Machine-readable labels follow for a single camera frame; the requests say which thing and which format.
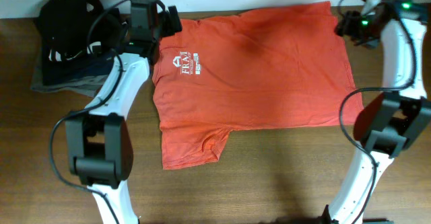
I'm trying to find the red t-shirt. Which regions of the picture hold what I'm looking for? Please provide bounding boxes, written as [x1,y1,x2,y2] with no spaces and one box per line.
[152,1,363,170]

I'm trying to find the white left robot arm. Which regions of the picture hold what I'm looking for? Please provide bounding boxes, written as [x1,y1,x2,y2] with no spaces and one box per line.
[61,0,182,223]

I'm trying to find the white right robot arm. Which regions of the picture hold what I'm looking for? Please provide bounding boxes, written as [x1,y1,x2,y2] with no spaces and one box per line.
[316,0,430,223]

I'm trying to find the navy white striped folded garment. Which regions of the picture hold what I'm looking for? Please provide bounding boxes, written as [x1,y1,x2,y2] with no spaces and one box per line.
[42,43,113,85]

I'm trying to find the black folded garment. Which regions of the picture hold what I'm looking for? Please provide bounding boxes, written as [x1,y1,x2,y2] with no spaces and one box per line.
[34,0,128,62]

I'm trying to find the grey folded garment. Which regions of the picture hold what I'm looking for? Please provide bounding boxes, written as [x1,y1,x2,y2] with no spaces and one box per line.
[30,63,108,98]

